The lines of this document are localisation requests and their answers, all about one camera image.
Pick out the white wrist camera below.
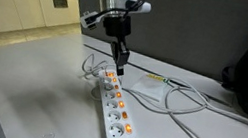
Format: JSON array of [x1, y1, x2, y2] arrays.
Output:
[[78, 8, 101, 31]]

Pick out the grey partition panel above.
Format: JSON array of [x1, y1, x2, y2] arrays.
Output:
[[66, 0, 248, 88]]

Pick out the white power strip orange switches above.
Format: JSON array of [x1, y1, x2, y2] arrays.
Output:
[[86, 67, 147, 138]]

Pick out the small wall sign plaque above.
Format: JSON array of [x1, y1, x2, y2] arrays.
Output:
[[49, 0, 71, 11]]

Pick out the coiled white power cable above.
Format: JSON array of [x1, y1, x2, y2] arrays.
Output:
[[79, 51, 114, 85]]

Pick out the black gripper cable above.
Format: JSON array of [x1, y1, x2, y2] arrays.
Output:
[[94, 0, 149, 33]]

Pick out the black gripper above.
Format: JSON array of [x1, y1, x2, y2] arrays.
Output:
[[94, 10, 137, 78]]

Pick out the clear plastic bag yellow label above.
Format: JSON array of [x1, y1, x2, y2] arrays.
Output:
[[128, 70, 171, 104]]

